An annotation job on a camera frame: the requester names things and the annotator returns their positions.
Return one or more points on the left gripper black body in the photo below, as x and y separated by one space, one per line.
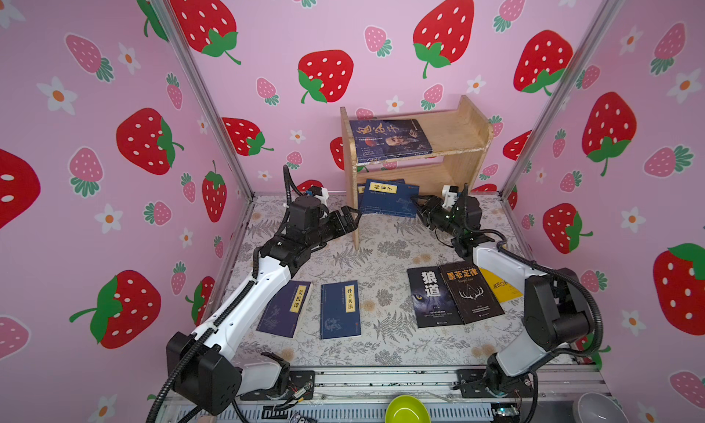
326 230

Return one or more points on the black antler cover book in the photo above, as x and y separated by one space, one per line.
471 293

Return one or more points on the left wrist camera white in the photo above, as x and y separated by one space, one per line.
318 192

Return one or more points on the purple-navy book yellow label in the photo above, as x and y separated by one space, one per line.
282 313

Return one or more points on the black wolf cover book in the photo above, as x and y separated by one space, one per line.
433 305

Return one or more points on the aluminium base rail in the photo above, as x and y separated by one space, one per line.
449 393

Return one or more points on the yellow cartoon cover book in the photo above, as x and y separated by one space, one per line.
502 291

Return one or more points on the navy book yellow label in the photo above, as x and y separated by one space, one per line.
388 198

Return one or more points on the wooden two-tier shelf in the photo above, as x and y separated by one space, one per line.
460 138

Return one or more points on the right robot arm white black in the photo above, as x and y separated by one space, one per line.
561 316

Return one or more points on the green bowl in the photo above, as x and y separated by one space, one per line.
407 409

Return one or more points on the blue book yellow label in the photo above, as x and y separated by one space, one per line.
340 311

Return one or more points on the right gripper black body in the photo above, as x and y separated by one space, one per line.
432 212

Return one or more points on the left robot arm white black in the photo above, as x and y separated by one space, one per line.
200 364

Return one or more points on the grey bowl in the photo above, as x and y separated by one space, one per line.
597 408

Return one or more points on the dark blue portrait cover book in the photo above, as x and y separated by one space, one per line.
380 140

